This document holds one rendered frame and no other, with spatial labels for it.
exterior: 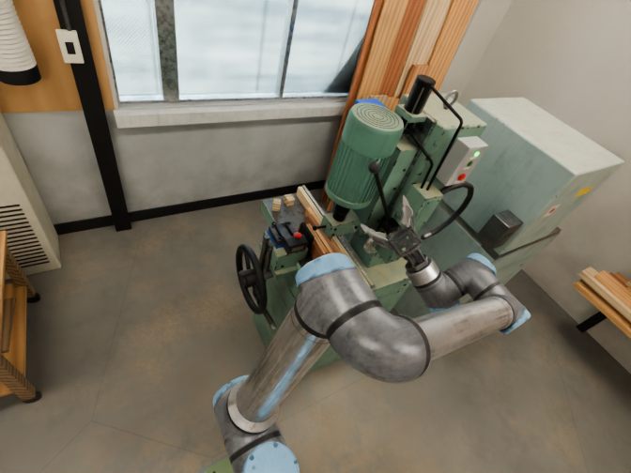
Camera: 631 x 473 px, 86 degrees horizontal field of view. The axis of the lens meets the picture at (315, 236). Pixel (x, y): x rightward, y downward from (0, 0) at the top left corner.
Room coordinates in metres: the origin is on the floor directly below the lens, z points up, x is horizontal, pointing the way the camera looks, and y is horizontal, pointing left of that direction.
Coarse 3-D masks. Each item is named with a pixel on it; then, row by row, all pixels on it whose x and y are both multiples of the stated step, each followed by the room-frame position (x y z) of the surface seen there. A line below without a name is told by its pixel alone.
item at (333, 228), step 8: (328, 216) 1.01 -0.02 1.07; (352, 216) 1.05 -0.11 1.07; (320, 224) 1.01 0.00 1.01; (328, 224) 0.98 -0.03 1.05; (336, 224) 0.98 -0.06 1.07; (344, 224) 1.00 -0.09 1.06; (352, 224) 1.03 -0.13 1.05; (328, 232) 0.96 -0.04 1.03; (336, 232) 0.98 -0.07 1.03; (344, 232) 1.01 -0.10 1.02
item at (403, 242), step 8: (400, 232) 0.78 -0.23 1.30; (408, 232) 0.74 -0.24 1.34; (392, 240) 0.72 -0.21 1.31; (400, 240) 0.72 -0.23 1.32; (408, 240) 0.73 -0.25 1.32; (416, 240) 0.74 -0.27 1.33; (392, 248) 0.75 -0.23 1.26; (400, 248) 0.71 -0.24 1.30; (408, 248) 0.71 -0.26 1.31; (416, 248) 0.72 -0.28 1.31; (408, 256) 0.71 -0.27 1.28; (416, 256) 0.71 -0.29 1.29; (424, 256) 0.74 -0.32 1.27; (408, 264) 0.73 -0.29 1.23; (416, 264) 0.72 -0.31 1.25; (424, 264) 0.70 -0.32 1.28
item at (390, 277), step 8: (352, 248) 1.15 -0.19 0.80; (384, 264) 1.12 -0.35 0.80; (392, 264) 1.14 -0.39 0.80; (400, 264) 1.15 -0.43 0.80; (368, 272) 1.04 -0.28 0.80; (376, 272) 1.05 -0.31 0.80; (384, 272) 1.07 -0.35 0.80; (392, 272) 1.09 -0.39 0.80; (400, 272) 1.10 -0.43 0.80; (288, 280) 0.89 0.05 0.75; (376, 280) 1.01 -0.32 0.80; (384, 280) 1.03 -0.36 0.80; (392, 280) 1.04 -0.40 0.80; (400, 280) 1.06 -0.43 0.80; (408, 280) 1.10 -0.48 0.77; (296, 288) 0.85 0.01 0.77; (376, 288) 0.96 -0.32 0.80; (384, 288) 1.00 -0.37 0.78; (392, 288) 1.04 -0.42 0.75; (296, 296) 0.83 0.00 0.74
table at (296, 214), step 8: (272, 200) 1.18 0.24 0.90; (296, 200) 1.23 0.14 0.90; (264, 208) 1.13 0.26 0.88; (280, 208) 1.14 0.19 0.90; (288, 208) 1.16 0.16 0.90; (296, 208) 1.18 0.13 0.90; (304, 208) 1.20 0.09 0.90; (272, 216) 1.08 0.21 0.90; (280, 216) 1.10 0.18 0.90; (288, 216) 1.11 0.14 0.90; (296, 216) 1.13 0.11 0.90; (304, 216) 1.15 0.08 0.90; (296, 224) 1.08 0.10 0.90; (304, 264) 0.88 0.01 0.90; (272, 272) 0.82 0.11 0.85; (280, 272) 0.82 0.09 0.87; (288, 272) 0.84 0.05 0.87; (296, 272) 0.86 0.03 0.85
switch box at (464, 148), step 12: (456, 144) 1.11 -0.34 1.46; (468, 144) 1.09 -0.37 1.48; (480, 144) 1.12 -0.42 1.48; (456, 156) 1.09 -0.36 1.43; (468, 156) 1.08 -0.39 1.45; (480, 156) 1.13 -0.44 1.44; (444, 168) 1.10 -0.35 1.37; (456, 168) 1.07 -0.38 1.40; (444, 180) 1.08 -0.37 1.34; (456, 180) 1.10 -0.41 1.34
